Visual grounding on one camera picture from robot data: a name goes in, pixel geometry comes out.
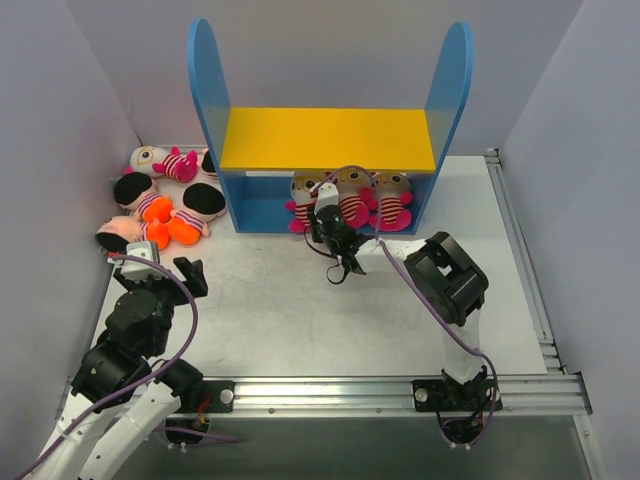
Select pink plush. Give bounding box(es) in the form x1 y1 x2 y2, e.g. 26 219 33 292
332 169 373 229

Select white plush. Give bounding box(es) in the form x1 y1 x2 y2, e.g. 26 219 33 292
285 171 326 234
369 172 413 232
125 146 198 183

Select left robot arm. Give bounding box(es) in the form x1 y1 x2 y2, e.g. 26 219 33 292
22 255 208 479

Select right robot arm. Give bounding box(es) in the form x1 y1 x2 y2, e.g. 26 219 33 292
308 205 489 409

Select blue and yellow toy shelf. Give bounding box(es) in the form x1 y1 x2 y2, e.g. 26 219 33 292
187 18 474 235

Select black-haired doll, centre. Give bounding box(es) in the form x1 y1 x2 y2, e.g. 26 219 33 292
166 182 227 246

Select black-haired doll, lower left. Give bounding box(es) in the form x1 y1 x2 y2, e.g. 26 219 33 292
95 216 170 254

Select black-haired doll, upper left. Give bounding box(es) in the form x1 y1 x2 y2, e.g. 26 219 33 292
113 172 174 223

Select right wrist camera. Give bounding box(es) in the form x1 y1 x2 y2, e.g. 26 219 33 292
311 182 339 210

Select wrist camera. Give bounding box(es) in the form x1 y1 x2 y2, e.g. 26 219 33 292
311 182 339 210
107 240 164 282

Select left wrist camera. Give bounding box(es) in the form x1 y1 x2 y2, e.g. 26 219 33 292
107 240 164 282

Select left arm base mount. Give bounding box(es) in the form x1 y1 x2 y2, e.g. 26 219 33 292
177 380 236 415

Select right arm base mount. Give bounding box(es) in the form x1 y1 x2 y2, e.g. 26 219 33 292
411 379 496 414

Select aluminium front rail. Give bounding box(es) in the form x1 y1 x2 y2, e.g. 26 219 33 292
164 375 591 419

